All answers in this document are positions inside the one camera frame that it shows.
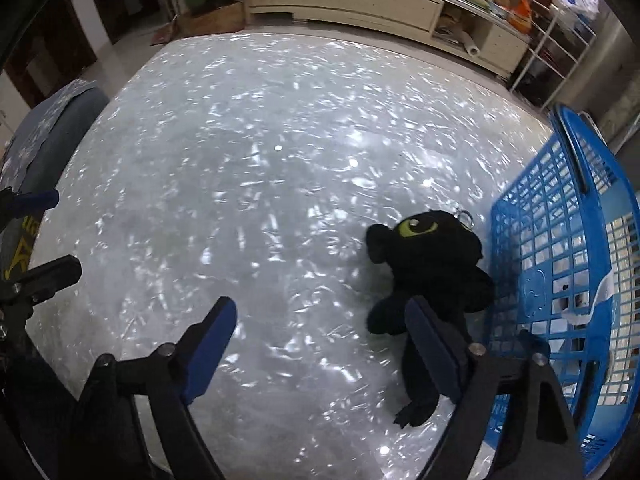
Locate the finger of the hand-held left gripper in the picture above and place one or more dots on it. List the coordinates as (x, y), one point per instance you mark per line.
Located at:
(47, 276)
(35, 201)

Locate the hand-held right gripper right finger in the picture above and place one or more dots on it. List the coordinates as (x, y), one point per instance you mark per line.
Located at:
(435, 350)

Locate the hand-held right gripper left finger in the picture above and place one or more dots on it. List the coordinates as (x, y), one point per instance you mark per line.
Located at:
(207, 355)

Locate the black plush toy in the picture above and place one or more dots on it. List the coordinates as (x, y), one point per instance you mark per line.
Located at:
(430, 255)

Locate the blue plastic lattice basket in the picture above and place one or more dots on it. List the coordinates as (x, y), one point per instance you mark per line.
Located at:
(542, 285)

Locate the white towel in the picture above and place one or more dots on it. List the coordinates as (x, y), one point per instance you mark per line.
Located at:
(600, 295)

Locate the dark printed shirt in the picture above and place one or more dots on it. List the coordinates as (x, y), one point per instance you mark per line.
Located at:
(22, 245)

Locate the blue patterned chair cushion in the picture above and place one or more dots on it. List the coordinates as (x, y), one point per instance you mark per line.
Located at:
(55, 125)

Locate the cardboard box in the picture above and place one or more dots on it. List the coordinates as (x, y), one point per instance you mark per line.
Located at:
(215, 20)

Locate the white paper roll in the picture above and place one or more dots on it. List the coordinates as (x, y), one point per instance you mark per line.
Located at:
(470, 44)

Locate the orange bag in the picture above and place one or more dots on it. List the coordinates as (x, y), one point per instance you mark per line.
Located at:
(522, 12)

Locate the cream TV cabinet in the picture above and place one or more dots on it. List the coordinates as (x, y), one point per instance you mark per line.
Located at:
(350, 0)

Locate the white plastic bag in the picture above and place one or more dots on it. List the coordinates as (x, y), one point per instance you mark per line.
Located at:
(575, 0)

